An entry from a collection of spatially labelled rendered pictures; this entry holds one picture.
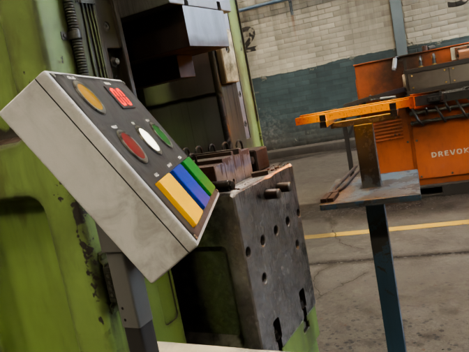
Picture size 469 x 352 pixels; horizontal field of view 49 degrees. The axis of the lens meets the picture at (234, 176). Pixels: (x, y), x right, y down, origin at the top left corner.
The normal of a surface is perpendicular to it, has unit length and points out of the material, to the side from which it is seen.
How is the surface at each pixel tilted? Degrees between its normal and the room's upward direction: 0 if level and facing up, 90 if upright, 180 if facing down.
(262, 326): 90
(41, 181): 90
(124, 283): 90
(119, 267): 90
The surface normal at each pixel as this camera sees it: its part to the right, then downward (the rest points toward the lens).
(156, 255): -0.05, 0.15
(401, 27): -0.29, 0.19
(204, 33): 0.87, -0.10
